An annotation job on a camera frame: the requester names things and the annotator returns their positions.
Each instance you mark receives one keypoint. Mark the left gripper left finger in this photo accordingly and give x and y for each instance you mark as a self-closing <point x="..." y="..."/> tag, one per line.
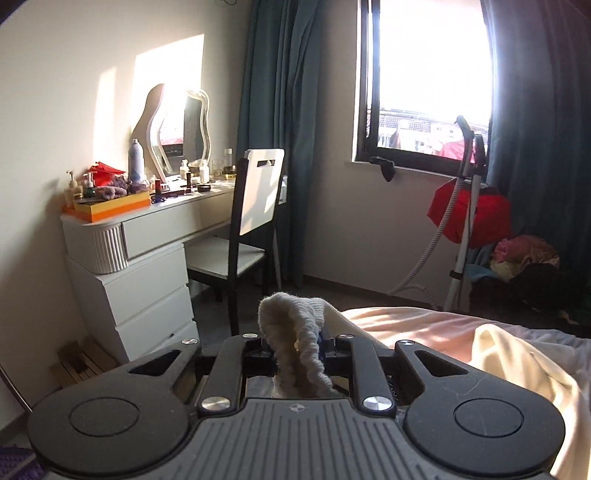
<point x="223" y="388"/>

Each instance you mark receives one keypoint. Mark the orange box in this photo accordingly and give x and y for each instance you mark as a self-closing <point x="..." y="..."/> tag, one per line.
<point x="95" y="212"/>

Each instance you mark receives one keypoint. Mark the teal left curtain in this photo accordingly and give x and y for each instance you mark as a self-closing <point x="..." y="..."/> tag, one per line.
<point x="279" y="107"/>

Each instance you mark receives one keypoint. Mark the wooden crate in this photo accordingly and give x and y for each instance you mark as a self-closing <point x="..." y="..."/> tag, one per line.
<point x="78" y="362"/>

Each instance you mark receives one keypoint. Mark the white black chair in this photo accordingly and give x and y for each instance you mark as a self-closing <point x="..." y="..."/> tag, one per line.
<point x="219" y="263"/>

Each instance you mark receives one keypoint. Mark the wavy white mirror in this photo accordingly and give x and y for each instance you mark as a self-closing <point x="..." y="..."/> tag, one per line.
<point x="173" y="132"/>

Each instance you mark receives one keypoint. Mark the teal curtain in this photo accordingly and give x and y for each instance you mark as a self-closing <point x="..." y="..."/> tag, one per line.
<point x="540" y="132"/>
<point x="279" y="107"/>

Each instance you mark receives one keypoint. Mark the dark framed window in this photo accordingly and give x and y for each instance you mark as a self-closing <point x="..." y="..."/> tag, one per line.
<point x="422" y="66"/>

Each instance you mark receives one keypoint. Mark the teal right curtain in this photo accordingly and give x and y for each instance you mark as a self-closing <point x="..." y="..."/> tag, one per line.
<point x="540" y="132"/>

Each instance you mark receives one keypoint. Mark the pastel bed sheet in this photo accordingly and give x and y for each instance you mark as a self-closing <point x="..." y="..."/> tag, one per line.
<point x="453" y="334"/>

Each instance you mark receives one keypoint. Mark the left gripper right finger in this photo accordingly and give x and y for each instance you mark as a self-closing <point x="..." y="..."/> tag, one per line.
<point x="357" y="358"/>

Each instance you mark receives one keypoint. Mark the pile of clothes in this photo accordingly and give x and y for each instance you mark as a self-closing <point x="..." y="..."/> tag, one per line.
<point x="523" y="282"/>

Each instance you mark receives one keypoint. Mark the silver spray can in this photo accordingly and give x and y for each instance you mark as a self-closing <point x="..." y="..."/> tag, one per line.
<point x="136" y="171"/>

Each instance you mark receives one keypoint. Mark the cream white trousers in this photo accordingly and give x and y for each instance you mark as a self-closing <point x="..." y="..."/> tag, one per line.
<point x="292" y="326"/>

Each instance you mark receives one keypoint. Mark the red bag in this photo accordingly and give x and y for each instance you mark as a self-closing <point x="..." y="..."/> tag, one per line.
<point x="492" y="220"/>

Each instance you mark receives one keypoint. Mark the white dressing table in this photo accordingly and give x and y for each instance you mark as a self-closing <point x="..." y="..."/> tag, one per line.
<point x="129" y="275"/>

